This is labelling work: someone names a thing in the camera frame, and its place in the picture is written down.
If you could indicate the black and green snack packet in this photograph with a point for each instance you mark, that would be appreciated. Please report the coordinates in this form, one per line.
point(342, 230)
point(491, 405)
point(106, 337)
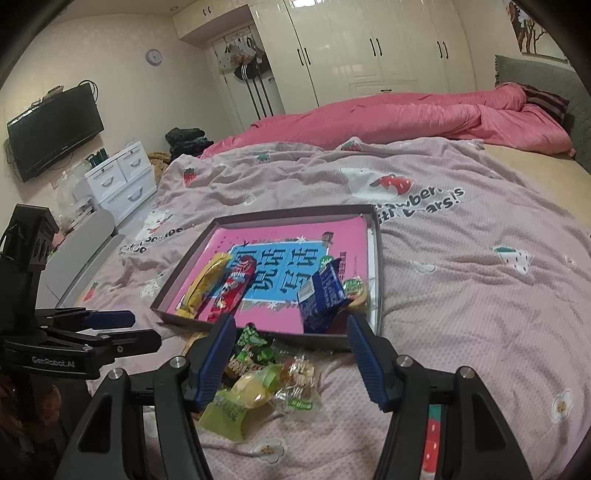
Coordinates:
point(251, 348)

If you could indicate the gold snack packet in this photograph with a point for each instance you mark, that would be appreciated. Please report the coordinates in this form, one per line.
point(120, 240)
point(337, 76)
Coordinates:
point(203, 286)

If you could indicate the red snack packet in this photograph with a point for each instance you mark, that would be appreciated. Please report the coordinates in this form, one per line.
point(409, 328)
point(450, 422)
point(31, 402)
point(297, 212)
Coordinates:
point(233, 288)

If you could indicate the cream wardrobe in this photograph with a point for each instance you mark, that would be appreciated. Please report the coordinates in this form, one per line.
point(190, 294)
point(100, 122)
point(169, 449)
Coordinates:
point(369, 46)

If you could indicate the dark striped pillow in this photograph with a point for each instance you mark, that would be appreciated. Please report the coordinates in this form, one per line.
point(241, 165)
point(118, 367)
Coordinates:
point(547, 104)

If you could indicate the white drawer cabinet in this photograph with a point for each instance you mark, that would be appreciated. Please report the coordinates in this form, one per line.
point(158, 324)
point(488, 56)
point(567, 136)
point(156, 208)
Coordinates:
point(120, 180)

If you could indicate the round wall clock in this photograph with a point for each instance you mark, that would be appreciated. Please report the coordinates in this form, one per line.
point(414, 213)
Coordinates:
point(153, 56)

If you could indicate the tree wall picture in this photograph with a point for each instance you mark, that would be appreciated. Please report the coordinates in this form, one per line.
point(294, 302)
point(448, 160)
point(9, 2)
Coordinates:
point(531, 27)

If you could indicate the beige bedsheet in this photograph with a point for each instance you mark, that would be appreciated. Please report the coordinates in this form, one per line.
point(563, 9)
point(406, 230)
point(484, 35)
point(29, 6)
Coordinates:
point(531, 166)

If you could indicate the clear cookie packet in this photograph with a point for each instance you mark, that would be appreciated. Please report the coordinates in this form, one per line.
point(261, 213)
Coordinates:
point(298, 383)

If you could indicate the yellow pastry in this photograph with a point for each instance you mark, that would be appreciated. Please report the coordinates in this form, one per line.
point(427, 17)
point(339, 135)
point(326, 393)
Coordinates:
point(256, 387)

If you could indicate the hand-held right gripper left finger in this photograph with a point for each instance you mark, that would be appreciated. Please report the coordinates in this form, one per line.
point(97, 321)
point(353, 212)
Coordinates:
point(210, 364)

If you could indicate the pink quilt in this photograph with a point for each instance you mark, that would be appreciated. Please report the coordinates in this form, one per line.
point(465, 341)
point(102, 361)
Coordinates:
point(392, 115)

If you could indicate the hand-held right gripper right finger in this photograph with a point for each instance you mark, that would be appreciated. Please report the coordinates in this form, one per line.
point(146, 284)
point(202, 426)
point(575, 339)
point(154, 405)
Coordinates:
point(369, 364)

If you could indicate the grey chair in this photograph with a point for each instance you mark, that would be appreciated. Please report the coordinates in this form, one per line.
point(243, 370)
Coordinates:
point(83, 254)

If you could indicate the black television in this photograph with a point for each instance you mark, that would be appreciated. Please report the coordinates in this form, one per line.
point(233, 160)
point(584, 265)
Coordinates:
point(53, 131)

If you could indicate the shallow dark cardboard box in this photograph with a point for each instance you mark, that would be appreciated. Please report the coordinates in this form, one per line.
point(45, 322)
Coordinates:
point(369, 258)

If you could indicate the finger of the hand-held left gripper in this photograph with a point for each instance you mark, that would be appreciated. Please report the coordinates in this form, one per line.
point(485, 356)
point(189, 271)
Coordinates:
point(111, 318)
point(134, 340)

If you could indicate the pink and blue book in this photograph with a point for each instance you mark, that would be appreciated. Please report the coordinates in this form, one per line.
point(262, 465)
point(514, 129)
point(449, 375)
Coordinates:
point(277, 258)

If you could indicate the hanging hats and bags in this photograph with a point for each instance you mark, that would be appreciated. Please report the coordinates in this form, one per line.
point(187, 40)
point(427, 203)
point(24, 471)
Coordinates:
point(242, 57)

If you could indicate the strawberry printed blanket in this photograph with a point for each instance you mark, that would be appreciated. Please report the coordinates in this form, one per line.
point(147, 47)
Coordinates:
point(461, 286)

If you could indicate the blue cookie packet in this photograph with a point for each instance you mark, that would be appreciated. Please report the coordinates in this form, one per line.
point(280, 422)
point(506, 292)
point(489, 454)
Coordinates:
point(323, 295)

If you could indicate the grey padded headboard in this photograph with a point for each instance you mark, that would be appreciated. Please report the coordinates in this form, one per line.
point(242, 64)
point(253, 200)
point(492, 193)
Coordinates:
point(545, 74)

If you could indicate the light green snack packet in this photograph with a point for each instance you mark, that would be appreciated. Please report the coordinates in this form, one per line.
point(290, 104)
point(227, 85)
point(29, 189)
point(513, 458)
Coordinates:
point(226, 415)

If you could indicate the pile of dark clothes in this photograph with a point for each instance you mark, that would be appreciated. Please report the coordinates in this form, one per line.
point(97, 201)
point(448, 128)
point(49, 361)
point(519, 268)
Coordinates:
point(187, 141)

